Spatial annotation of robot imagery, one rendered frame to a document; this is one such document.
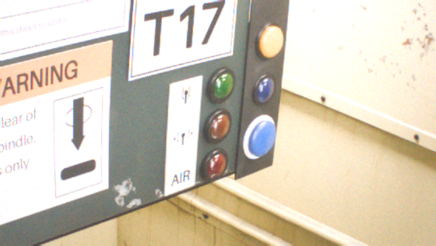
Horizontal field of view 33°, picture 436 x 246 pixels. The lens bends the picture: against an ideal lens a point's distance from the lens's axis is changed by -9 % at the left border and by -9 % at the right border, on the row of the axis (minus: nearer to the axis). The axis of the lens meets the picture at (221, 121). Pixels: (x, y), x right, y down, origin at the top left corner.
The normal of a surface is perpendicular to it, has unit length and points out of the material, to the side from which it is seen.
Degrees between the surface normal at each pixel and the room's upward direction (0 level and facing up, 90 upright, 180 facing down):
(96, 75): 90
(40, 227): 90
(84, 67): 90
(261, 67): 90
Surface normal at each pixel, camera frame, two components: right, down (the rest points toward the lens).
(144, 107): 0.71, 0.32
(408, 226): -0.69, 0.22
